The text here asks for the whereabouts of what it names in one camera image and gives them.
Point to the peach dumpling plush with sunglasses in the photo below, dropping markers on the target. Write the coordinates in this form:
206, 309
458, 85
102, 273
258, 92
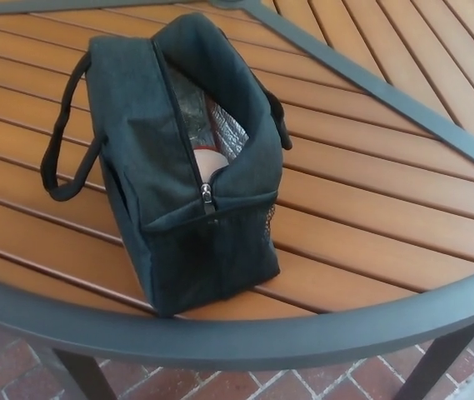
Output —
209, 164

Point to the black insulated lunch bag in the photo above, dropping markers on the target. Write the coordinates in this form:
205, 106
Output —
136, 166

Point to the dark metal table leg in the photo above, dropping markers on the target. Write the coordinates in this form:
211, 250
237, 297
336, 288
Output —
436, 371
84, 379

